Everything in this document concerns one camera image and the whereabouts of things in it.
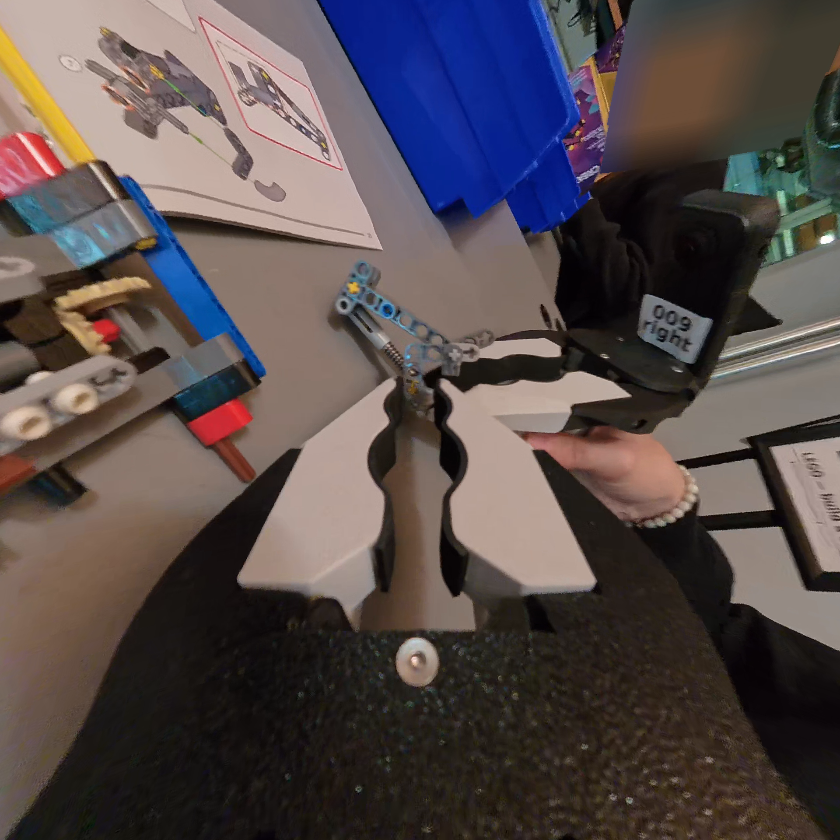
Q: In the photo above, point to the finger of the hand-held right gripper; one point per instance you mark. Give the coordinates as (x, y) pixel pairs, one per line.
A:
(525, 348)
(544, 401)

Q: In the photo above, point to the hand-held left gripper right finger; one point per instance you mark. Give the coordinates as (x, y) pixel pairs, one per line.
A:
(518, 525)

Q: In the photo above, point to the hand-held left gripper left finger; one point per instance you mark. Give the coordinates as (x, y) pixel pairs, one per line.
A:
(308, 525)

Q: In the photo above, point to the black toy beam with pins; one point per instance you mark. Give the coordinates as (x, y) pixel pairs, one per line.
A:
(407, 321)

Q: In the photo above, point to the toy shock absorber with spring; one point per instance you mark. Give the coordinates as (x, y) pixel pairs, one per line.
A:
(384, 341)

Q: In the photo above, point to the toy car chassis assembly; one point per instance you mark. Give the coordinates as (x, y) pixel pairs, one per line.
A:
(98, 367)

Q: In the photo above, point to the person's right forearm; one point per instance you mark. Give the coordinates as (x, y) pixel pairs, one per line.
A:
(754, 656)

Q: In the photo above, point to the person's right hand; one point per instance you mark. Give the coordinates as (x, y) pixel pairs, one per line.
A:
(617, 466)

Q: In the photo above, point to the silver metal pipes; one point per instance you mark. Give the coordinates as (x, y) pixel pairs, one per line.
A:
(787, 341)

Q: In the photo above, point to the purple toy box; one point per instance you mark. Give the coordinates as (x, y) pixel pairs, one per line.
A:
(587, 131)

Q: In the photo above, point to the black framed sign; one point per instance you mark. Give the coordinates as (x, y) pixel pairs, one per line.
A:
(807, 499)

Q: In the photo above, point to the large blue storage bin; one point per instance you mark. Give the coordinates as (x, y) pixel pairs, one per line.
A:
(446, 98)

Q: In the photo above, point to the open instruction booklet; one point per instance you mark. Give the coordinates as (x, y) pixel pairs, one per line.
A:
(197, 164)

